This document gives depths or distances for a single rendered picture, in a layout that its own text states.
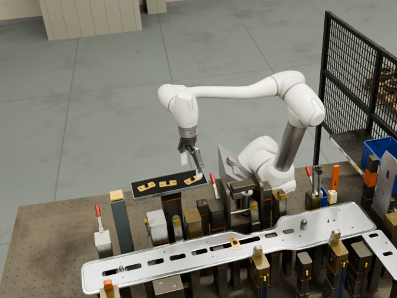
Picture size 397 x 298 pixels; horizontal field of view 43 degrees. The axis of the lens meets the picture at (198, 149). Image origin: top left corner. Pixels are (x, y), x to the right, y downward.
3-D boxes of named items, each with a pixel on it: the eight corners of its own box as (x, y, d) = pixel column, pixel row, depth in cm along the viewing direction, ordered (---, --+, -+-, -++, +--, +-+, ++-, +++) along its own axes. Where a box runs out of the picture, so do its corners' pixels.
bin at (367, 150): (388, 196, 249) (392, 174, 241) (360, 161, 274) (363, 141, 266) (419, 190, 251) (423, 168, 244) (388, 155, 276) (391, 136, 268)
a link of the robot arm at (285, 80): (269, 68, 243) (285, 87, 236) (298, 61, 250) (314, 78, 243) (262, 88, 253) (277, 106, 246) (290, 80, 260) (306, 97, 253)
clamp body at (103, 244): (108, 298, 249) (95, 246, 229) (106, 281, 259) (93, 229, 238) (123, 295, 250) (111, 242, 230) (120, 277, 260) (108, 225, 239)
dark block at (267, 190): (262, 252, 268) (262, 190, 244) (257, 243, 273) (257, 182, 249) (270, 250, 268) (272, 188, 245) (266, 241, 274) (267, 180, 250)
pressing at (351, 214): (83, 302, 212) (82, 300, 211) (80, 264, 230) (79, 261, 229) (380, 231, 235) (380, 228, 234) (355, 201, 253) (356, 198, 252)
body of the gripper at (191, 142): (176, 132, 234) (178, 149, 239) (186, 140, 228) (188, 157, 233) (190, 127, 237) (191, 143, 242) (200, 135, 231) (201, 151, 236)
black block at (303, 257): (301, 313, 235) (305, 269, 218) (293, 296, 243) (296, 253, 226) (312, 310, 236) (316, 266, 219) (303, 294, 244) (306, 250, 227)
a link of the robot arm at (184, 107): (203, 124, 227) (189, 112, 237) (201, 94, 219) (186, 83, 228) (182, 132, 223) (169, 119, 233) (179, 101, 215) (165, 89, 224)
